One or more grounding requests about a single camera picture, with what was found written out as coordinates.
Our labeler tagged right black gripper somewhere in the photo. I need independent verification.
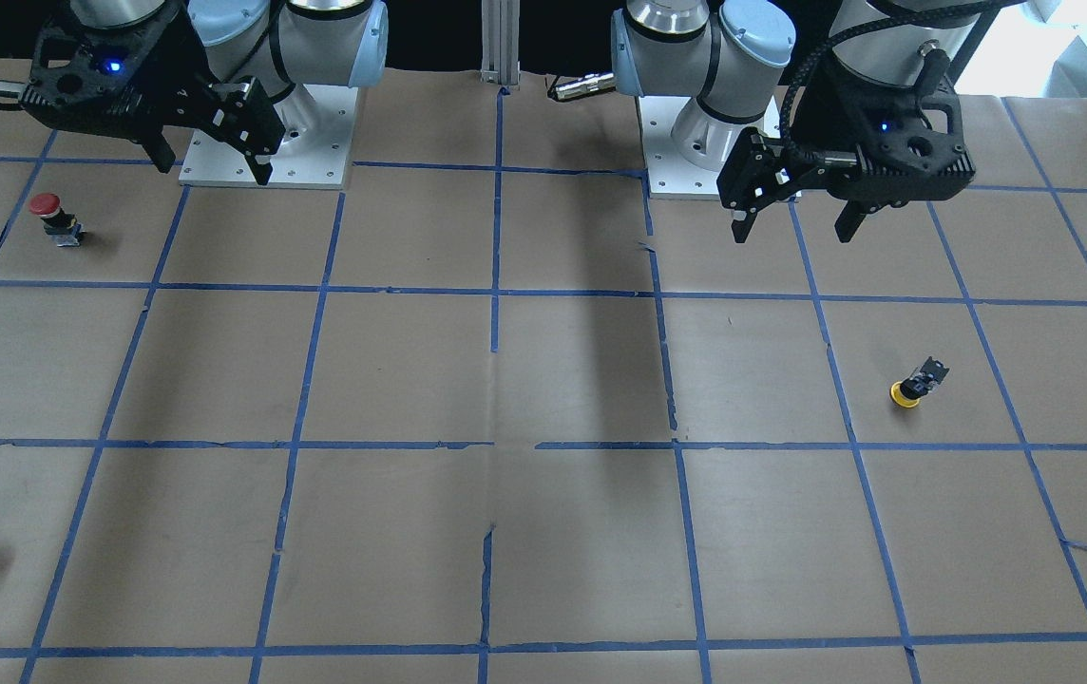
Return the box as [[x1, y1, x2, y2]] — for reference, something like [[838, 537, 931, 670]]
[[141, 80, 286, 186]]

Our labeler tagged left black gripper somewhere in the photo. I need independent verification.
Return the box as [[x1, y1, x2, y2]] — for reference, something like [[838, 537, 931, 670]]
[[717, 128, 872, 245]]

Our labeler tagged yellow push button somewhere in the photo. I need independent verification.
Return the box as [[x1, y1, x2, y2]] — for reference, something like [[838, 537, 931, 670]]
[[889, 356, 950, 409]]

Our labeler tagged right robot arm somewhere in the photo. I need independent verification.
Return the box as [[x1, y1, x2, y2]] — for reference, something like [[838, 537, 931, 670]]
[[21, 1, 389, 189]]

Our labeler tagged red push button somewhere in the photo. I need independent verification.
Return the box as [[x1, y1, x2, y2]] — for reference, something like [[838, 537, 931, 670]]
[[28, 192, 84, 248]]

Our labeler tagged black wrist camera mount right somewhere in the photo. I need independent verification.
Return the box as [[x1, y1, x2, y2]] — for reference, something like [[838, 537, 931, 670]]
[[0, 1, 221, 147]]

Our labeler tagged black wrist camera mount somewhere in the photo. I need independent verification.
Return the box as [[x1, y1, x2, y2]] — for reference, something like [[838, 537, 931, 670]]
[[791, 48, 975, 206], [0, 1, 221, 147]]

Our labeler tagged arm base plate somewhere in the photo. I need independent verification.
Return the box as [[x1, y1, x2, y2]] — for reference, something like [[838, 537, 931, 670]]
[[179, 84, 364, 191], [638, 96, 745, 204]]

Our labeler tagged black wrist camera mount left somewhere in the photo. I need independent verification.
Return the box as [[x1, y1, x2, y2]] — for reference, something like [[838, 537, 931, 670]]
[[791, 48, 975, 206]]

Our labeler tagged aluminium frame post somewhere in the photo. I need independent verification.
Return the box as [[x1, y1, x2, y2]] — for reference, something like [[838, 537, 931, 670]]
[[480, 0, 521, 89]]

